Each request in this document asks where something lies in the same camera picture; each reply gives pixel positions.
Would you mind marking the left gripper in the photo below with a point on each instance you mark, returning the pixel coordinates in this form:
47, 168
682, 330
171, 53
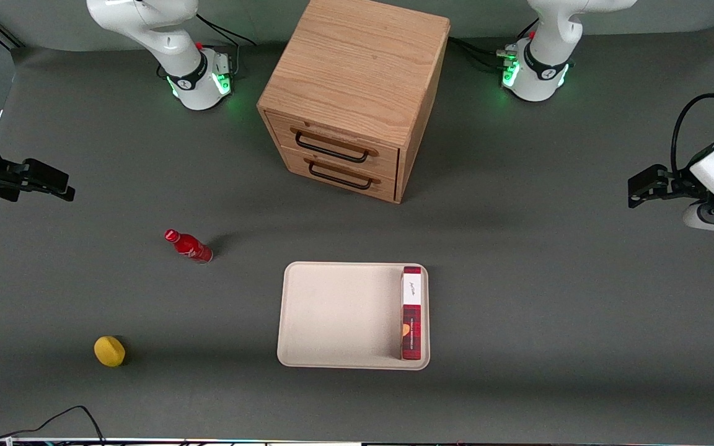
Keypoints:
673, 184

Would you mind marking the red coke bottle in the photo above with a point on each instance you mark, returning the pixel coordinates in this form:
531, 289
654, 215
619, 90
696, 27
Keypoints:
191, 248

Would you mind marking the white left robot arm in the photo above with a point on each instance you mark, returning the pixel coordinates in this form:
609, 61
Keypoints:
543, 74

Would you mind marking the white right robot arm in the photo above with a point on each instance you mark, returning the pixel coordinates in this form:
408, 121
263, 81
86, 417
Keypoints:
191, 69

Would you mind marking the beige plastic tray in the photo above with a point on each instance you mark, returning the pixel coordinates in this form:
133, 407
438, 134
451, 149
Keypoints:
338, 316

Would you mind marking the yellow lemon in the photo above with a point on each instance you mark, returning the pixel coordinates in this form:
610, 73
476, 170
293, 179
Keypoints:
109, 351

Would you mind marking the wooden drawer front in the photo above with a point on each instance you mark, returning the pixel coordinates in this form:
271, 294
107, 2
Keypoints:
388, 160
295, 162

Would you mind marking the red plaid carton box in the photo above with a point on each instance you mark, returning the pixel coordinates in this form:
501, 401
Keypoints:
412, 328

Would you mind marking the wooden drawer cabinet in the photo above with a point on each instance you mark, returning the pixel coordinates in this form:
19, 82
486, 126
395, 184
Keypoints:
357, 62

